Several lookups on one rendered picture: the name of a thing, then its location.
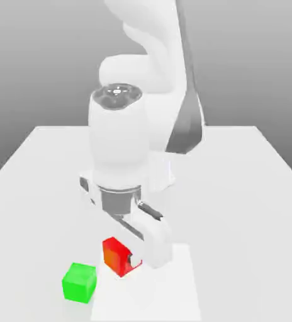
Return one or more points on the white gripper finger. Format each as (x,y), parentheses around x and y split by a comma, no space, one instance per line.
(136,258)

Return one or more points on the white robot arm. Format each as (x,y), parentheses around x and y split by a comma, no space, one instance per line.
(118,141)

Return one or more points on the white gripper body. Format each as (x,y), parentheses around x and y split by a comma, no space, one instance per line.
(157,241)

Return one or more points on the small red cube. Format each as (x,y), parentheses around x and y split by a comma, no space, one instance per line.
(115,256)

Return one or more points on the small green cube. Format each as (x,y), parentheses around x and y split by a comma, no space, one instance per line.
(79,283)

